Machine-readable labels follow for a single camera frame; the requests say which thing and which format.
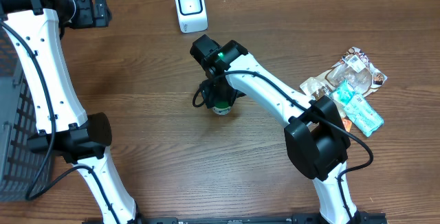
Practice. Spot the small teal tissue pack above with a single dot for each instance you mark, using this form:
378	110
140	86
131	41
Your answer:
343	93

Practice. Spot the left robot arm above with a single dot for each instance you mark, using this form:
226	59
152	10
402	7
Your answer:
63	128

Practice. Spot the grey plastic mesh basket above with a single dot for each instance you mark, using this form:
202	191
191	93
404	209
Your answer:
18	164

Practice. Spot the small orange snack packet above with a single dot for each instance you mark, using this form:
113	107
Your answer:
347	124

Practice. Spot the white barcode scanner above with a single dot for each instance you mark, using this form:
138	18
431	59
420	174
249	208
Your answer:
192	15

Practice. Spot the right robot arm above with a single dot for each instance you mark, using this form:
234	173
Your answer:
315	136

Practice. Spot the green lid clear jar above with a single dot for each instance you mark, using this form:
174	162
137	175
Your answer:
221	108

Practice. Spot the teal snack packet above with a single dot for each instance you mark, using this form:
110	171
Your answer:
363	115

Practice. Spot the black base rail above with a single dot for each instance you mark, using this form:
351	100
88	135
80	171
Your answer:
362	217

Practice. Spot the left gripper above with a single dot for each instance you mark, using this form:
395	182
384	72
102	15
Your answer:
91	18

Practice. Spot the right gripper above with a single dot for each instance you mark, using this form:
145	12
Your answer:
214	95

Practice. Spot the beige plastic pouch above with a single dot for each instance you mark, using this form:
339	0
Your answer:
355	67

